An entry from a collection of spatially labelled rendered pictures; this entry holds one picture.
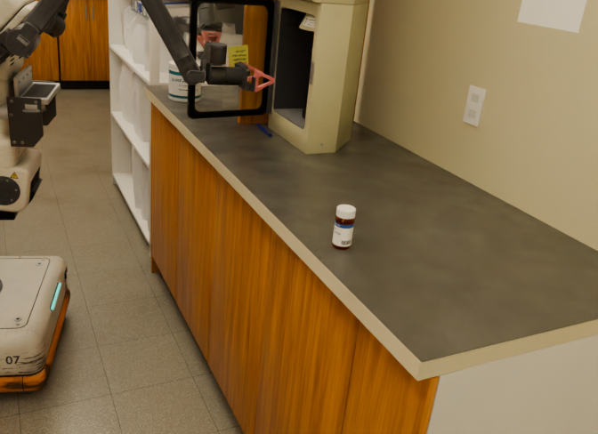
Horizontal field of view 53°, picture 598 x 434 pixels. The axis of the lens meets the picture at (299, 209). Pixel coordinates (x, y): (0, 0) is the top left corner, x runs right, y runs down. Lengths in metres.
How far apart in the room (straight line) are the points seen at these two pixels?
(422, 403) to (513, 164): 0.92
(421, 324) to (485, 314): 0.14
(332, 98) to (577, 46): 0.72
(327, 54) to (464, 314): 1.01
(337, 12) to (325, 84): 0.22
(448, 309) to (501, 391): 0.18
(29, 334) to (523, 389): 1.60
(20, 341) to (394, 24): 1.71
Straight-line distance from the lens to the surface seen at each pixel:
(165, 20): 1.90
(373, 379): 1.25
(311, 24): 2.00
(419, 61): 2.18
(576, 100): 1.71
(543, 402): 1.36
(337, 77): 1.96
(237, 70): 1.96
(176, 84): 2.53
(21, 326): 2.30
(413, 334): 1.11
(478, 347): 1.12
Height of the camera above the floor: 1.54
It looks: 23 degrees down
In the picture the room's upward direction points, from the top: 6 degrees clockwise
